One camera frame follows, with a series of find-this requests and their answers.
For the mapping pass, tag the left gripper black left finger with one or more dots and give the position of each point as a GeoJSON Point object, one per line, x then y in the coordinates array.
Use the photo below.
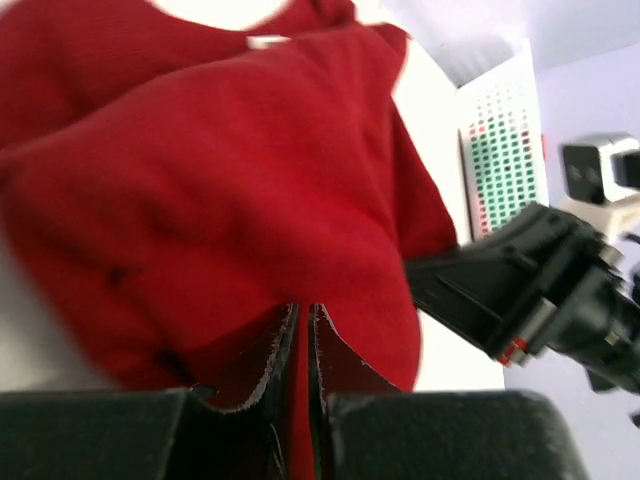
{"type": "Point", "coordinates": [232, 427]}

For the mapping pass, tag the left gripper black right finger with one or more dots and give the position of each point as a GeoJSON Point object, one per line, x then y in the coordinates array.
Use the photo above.
{"type": "Point", "coordinates": [364, 427]}

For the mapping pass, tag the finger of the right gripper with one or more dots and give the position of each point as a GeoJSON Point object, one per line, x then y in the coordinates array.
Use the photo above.
{"type": "Point", "coordinates": [486, 291]}

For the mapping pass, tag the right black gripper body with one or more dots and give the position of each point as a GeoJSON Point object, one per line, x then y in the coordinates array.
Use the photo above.
{"type": "Point", "coordinates": [596, 324]}

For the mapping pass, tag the dark red t shirt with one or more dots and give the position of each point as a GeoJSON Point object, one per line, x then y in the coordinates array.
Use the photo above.
{"type": "Point", "coordinates": [171, 172]}

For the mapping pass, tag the green t shirt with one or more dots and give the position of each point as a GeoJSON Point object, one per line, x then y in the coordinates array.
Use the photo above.
{"type": "Point", "coordinates": [503, 169]}

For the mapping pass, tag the white plastic basket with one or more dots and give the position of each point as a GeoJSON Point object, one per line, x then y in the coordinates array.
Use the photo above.
{"type": "Point", "coordinates": [506, 92]}

